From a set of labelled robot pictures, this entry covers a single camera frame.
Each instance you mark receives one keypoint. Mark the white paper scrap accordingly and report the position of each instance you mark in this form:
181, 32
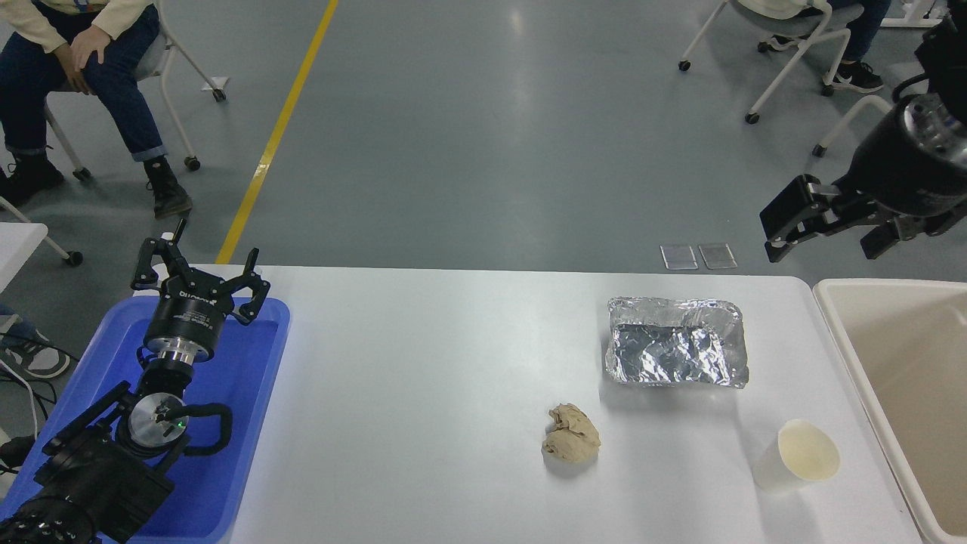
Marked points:
214, 84

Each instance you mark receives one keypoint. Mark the person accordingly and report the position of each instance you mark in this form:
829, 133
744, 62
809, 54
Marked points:
861, 30
113, 91
34, 361

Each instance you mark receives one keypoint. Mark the white side table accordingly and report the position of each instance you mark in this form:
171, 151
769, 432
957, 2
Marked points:
19, 249

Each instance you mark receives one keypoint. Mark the white furniture base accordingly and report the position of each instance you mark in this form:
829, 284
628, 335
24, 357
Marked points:
910, 23

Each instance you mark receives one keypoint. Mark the white paper cup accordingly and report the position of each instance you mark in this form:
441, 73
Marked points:
808, 453

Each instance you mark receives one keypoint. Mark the clear floor plate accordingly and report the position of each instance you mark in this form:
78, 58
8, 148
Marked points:
717, 255
678, 257

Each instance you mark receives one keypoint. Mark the white chair leg with castor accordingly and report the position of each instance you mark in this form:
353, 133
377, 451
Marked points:
72, 259

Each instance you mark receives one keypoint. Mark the crumpled tan paper ball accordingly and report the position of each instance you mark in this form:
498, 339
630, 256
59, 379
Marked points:
570, 438

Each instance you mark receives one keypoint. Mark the person's right hand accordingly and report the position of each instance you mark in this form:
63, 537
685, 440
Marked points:
74, 72

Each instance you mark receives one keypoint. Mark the silver foil tray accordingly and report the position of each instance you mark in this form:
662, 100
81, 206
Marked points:
665, 351

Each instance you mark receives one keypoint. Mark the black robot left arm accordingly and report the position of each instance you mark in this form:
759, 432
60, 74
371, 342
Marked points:
98, 483

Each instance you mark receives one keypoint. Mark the black floor object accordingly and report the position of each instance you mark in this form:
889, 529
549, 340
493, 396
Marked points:
15, 452

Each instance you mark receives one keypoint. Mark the blue plastic tray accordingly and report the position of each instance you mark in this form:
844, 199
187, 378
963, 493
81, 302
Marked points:
249, 378

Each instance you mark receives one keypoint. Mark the large pale bin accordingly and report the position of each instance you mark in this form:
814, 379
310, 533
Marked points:
914, 378

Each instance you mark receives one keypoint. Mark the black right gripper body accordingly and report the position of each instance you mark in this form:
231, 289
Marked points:
899, 174

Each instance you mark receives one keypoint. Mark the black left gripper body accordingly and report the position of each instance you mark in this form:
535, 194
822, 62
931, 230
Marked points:
185, 321

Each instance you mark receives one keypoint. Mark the white office chair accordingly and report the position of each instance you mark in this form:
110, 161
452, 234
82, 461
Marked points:
149, 59

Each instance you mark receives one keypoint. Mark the white chair with castors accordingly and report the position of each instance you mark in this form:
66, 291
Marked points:
850, 121
793, 57

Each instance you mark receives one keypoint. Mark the person's left hand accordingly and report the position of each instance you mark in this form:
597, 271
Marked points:
92, 47

